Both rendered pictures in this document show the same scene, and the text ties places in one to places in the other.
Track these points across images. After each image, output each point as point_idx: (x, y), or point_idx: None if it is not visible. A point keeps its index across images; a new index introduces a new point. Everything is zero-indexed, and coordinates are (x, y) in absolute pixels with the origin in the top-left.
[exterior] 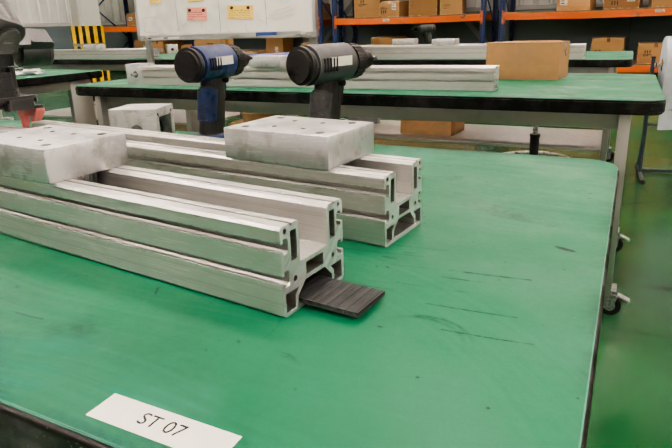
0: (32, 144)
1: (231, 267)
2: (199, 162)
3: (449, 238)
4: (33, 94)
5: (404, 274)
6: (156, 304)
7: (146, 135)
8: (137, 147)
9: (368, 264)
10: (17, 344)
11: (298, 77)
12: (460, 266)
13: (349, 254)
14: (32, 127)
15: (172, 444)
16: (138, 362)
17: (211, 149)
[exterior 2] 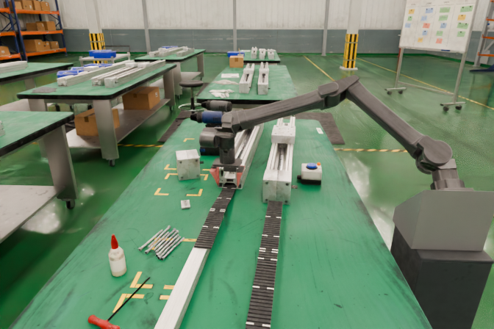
0: (292, 128)
1: None
2: (258, 131)
3: None
4: (216, 158)
5: (273, 126)
6: (300, 136)
7: (238, 141)
8: (255, 137)
9: (271, 128)
10: (319, 140)
11: (231, 109)
12: (266, 124)
13: (268, 130)
14: (218, 175)
15: (320, 129)
16: (312, 134)
17: (243, 134)
